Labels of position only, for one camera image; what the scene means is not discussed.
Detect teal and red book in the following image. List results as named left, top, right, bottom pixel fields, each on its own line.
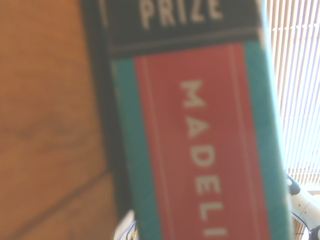
left=99, top=0, right=295, bottom=240

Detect wooden bookshelf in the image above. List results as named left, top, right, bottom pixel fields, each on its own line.
left=0, top=0, right=121, bottom=240

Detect white window blinds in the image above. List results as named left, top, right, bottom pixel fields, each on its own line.
left=259, top=0, right=320, bottom=186

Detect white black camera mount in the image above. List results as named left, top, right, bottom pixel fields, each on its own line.
left=284, top=172, right=320, bottom=240

